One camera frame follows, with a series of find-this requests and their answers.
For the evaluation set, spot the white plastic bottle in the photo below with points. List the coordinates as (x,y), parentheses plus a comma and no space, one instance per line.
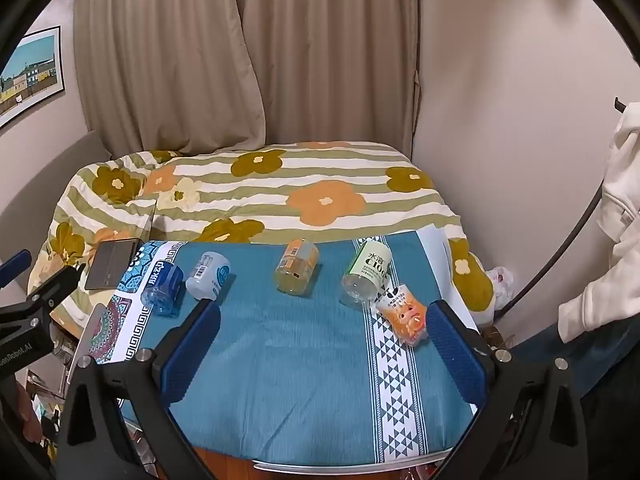
(207,275)

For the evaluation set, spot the blue patterned tablecloth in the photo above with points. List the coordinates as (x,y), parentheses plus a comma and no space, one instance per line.
(300,360)

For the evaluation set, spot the beige curtain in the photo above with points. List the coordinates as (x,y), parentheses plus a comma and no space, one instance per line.
(165,55)
(330,50)

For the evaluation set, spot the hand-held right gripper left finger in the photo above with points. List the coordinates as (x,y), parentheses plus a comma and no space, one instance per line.
(187,355)

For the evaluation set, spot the green white C1000 bottle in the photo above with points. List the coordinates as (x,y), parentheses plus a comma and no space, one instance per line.
(365,272)

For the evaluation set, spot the floral striped blanket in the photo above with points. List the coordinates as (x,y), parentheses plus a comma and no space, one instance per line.
(310,195)

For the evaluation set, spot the blue plastic bottle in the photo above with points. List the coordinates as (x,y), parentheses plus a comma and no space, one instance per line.
(162,287)

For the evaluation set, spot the person's blue jeans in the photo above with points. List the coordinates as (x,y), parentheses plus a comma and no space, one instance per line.
(590,365)

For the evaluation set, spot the person's white hoodie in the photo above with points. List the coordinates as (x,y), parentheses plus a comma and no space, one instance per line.
(607,240)

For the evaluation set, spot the orange snack pouch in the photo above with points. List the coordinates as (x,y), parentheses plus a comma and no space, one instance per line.
(404,316)

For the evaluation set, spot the grey laptop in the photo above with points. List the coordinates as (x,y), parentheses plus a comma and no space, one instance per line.
(112,265)

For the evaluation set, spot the wall poster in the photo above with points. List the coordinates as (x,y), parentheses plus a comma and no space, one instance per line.
(31,75)

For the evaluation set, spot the white plastic bag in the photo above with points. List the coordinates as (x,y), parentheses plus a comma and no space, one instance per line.
(501,282)

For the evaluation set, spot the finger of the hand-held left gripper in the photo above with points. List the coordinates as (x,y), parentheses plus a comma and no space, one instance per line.
(57,287)
(14,267)

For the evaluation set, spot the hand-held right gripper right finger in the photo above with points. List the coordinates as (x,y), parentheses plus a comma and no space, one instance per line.
(457,355)

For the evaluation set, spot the orange drink bottle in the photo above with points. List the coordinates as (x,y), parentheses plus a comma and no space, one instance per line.
(296,267)

